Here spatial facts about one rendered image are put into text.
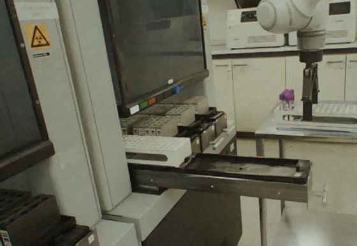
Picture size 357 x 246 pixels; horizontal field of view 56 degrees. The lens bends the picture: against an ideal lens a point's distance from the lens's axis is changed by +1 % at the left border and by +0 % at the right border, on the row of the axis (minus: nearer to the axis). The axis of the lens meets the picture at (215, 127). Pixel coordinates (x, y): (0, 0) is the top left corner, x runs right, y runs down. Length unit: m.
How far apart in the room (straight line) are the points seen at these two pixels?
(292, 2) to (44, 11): 0.58
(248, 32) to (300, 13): 2.26
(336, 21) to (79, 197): 2.63
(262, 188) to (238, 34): 2.49
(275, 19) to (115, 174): 0.59
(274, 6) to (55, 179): 0.67
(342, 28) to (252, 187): 2.39
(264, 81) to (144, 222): 2.48
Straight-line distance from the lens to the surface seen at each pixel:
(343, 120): 1.24
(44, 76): 0.76
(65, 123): 0.80
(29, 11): 0.76
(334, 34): 3.11
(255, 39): 3.20
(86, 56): 0.85
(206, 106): 1.44
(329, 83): 3.14
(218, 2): 3.95
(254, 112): 3.32
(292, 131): 1.14
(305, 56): 1.12
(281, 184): 0.84
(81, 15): 0.86
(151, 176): 0.98
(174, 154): 0.93
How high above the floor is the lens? 1.20
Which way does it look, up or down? 18 degrees down
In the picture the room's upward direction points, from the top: 5 degrees counter-clockwise
